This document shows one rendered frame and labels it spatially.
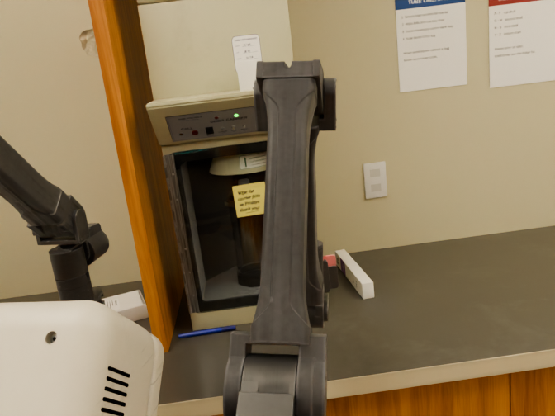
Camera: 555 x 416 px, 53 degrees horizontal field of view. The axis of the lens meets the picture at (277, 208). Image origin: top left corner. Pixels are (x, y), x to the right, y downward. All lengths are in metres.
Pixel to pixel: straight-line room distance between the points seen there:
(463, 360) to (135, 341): 0.82
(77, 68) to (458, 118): 1.16
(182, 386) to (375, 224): 0.89
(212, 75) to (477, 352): 0.82
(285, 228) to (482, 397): 0.81
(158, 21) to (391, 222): 0.98
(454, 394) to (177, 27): 0.98
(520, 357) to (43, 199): 0.95
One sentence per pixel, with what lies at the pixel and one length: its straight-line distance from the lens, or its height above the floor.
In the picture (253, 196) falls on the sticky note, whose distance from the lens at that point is 1.30.
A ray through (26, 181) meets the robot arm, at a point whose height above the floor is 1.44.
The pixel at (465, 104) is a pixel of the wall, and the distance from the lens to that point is 1.85.
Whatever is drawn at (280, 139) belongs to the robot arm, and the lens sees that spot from 0.63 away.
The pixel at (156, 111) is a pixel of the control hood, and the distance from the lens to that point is 1.18.
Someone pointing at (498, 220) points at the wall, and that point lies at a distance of 1.97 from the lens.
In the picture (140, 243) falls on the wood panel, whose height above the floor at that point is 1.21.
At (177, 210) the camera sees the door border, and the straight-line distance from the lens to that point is 1.31.
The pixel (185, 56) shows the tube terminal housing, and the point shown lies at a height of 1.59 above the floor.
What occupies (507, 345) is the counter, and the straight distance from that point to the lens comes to 1.29.
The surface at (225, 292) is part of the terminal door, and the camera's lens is 1.37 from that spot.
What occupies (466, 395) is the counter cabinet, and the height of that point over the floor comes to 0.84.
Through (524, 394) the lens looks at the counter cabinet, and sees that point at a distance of 1.35.
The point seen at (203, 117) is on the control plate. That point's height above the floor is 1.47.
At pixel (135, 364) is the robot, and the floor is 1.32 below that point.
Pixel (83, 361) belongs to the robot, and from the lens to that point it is 0.49.
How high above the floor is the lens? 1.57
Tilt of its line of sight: 15 degrees down
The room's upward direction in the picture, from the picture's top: 7 degrees counter-clockwise
